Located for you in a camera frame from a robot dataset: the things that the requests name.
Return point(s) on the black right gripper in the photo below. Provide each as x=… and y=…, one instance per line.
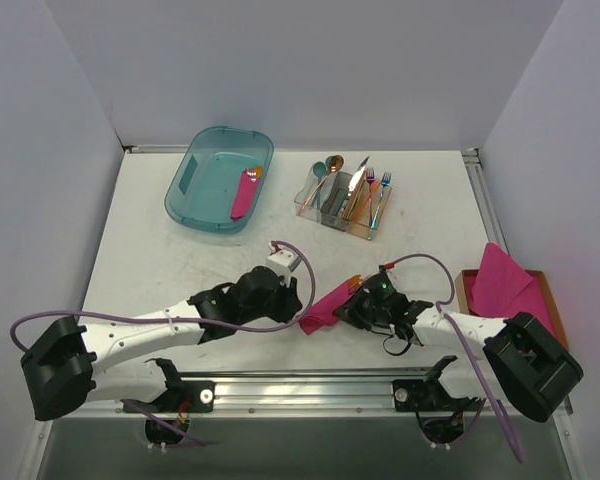
x=353, y=304

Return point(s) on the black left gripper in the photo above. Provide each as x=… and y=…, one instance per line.
x=290, y=301

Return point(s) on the pink paper napkin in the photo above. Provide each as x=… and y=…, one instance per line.
x=322, y=314

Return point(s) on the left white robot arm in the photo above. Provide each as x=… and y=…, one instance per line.
x=71, y=363

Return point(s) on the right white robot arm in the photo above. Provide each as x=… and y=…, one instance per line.
x=517, y=358

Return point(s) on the brown napkin tray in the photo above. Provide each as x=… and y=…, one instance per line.
x=466, y=276

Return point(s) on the rolled pink napkin bundle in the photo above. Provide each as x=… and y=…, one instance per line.
x=246, y=192

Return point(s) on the pink napkin stack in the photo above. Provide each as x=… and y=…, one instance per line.
x=502, y=288

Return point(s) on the clear acrylic utensil organizer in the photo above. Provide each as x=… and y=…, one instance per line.
x=326, y=211

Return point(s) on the teal plastic bin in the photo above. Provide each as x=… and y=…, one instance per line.
x=202, y=192

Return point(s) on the orange fork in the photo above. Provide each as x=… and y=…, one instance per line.
x=373, y=187

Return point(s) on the silver knife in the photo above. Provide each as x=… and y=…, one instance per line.
x=352, y=188

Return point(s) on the blue iridescent fork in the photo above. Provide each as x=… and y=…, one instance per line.
x=385, y=182

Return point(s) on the purple fork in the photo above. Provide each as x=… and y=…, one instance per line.
x=370, y=179

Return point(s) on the teal spoon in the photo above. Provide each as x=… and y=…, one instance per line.
x=319, y=170

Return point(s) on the copper spoon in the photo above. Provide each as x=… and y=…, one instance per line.
x=334, y=164

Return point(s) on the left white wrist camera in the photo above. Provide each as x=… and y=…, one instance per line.
x=283, y=263

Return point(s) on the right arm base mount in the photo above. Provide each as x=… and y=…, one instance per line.
x=418, y=395

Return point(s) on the aluminium frame rail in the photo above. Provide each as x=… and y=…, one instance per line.
x=305, y=392

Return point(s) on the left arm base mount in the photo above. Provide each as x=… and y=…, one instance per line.
x=186, y=396

